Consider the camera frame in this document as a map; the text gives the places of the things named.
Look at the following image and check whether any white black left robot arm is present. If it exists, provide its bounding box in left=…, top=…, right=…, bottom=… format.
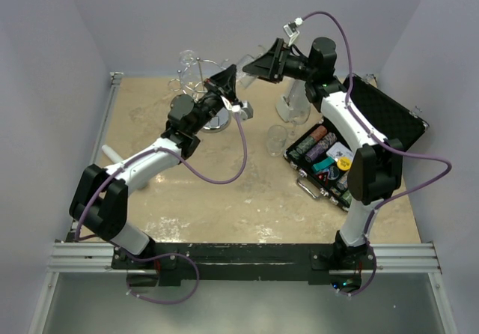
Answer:
left=69, top=64, right=240, bottom=268

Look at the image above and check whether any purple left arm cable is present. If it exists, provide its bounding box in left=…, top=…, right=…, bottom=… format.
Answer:
left=75, top=112, right=248, bottom=304

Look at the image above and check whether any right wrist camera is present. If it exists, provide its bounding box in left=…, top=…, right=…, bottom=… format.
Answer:
left=283, top=17, right=303, bottom=47

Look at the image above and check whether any red white chip stack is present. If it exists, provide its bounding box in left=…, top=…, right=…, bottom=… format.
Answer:
left=309, top=125, right=328, bottom=143

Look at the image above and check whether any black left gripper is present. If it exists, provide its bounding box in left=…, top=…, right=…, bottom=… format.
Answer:
left=190, top=65, right=240, bottom=135

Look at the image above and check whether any tall clear flute glass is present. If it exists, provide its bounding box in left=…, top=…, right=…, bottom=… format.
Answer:
left=236, top=45, right=266, bottom=89

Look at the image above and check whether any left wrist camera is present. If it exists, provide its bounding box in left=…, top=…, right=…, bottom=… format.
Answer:
left=239, top=100, right=254, bottom=121

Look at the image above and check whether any white grey microphone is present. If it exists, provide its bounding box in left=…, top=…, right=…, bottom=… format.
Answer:
left=101, top=145, right=123, bottom=164

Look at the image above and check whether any chrome wine glass rack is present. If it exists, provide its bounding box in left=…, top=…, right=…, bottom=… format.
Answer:
left=168, top=55, right=231, bottom=133

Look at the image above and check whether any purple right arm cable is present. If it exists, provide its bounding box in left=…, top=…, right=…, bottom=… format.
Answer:
left=302, top=10, right=453, bottom=297

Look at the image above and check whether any ribbed clear glass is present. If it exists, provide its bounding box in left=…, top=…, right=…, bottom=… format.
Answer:
left=266, top=125, right=287, bottom=157

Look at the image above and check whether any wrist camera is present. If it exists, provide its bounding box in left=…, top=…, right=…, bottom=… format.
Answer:
left=283, top=17, right=303, bottom=47
left=239, top=100, right=254, bottom=121

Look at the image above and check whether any black poker chip case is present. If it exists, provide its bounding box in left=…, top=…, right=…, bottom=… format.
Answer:
left=284, top=75, right=428, bottom=211

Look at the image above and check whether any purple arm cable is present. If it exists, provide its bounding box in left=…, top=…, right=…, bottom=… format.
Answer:
left=302, top=10, right=453, bottom=297
left=75, top=112, right=248, bottom=304

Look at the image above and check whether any yellow dealer button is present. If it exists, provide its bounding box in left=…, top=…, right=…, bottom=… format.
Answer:
left=336, top=157, right=352, bottom=171

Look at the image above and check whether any white metronome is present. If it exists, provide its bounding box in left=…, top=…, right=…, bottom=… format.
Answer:
left=275, top=79, right=311, bottom=123

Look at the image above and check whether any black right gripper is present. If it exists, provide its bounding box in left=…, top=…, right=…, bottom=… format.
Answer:
left=243, top=38, right=317, bottom=84

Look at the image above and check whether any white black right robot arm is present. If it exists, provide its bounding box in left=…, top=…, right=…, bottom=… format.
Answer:
left=243, top=37, right=403, bottom=269

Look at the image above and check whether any white card deck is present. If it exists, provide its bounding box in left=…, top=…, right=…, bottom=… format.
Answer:
left=326, top=142, right=354, bottom=161

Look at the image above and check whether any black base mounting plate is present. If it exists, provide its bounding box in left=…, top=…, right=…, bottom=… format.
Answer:
left=112, top=243, right=376, bottom=291

